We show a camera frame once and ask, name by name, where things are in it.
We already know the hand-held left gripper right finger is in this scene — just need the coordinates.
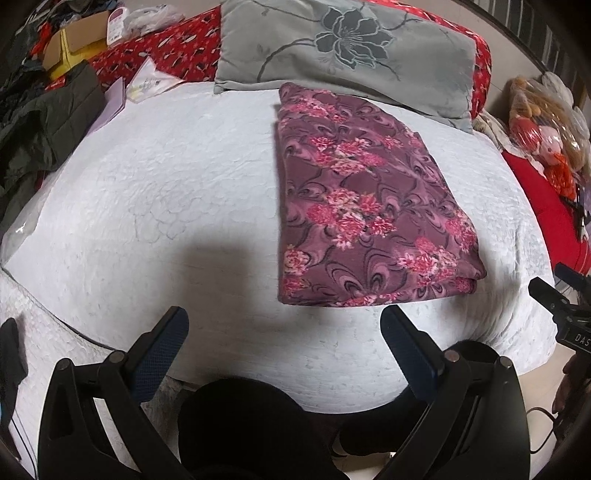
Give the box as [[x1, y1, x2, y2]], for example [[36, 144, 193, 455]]
[[376, 305, 532, 480]]

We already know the yellow cardboard box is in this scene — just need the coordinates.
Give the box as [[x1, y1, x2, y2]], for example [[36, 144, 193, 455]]
[[42, 8, 120, 79]]

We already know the white plastic bag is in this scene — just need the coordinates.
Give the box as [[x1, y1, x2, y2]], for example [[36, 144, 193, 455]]
[[124, 4, 186, 29]]

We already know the purple floral cloth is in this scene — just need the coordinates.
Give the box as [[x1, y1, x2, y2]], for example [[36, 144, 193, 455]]
[[274, 82, 488, 308]]

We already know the pink and white packet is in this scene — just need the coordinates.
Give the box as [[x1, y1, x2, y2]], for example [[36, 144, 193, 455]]
[[106, 7, 130, 46]]

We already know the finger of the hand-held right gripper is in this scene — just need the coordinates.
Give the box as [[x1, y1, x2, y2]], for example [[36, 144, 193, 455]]
[[554, 262, 591, 291], [527, 276, 573, 317]]

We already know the black cloth item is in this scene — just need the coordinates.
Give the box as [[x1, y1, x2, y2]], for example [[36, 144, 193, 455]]
[[0, 318, 29, 432]]

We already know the person's black-clad leg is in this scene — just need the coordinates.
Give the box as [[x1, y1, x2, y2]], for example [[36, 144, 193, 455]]
[[335, 394, 432, 459], [178, 377, 352, 480]]

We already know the person's right hand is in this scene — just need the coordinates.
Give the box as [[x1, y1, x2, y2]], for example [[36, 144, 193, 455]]
[[552, 356, 579, 417]]

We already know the plastic bag of stuffed toys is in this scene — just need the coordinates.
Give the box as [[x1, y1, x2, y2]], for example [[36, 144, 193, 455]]
[[507, 71, 591, 197]]

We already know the red patterned blanket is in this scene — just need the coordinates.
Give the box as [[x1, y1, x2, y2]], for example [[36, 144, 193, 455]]
[[88, 0, 492, 123]]

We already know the cream patterned cloth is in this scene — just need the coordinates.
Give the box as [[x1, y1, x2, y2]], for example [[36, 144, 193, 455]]
[[473, 110, 511, 151]]

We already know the red cushion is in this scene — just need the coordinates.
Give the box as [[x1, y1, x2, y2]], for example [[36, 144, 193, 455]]
[[502, 148, 591, 278]]

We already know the grey flower-print pillow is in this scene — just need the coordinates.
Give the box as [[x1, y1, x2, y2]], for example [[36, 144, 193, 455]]
[[213, 0, 477, 134]]

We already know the pile of dark clothes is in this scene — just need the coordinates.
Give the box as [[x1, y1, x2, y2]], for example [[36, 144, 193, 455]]
[[0, 0, 116, 75]]

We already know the white quilted bed cover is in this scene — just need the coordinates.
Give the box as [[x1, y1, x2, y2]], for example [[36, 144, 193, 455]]
[[0, 76, 559, 476]]

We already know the lavender booklet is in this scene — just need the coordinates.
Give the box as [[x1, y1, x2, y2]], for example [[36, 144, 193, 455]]
[[90, 76, 126, 134]]

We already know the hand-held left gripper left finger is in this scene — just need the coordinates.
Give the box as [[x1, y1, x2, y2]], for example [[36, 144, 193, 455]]
[[37, 305, 195, 480]]

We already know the black cable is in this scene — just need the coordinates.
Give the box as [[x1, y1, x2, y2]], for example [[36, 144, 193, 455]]
[[526, 406, 561, 455]]

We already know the dark quilted jacket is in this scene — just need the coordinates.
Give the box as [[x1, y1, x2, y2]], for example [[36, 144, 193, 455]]
[[0, 62, 108, 236]]

